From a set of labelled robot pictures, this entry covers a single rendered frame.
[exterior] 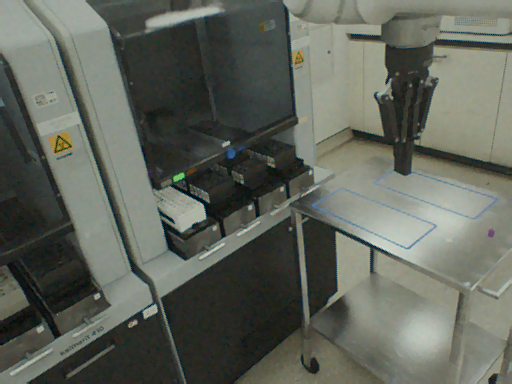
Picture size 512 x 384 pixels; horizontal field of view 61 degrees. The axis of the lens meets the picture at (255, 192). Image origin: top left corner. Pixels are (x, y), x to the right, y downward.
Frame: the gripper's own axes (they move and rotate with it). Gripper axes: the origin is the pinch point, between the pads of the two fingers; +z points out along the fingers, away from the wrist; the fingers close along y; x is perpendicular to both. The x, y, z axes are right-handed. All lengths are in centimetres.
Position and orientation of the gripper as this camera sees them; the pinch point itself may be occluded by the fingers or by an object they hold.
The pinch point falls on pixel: (403, 156)
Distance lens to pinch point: 85.5
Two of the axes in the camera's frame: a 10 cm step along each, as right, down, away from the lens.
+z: 1.2, 8.6, 5.0
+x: -4.8, -3.9, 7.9
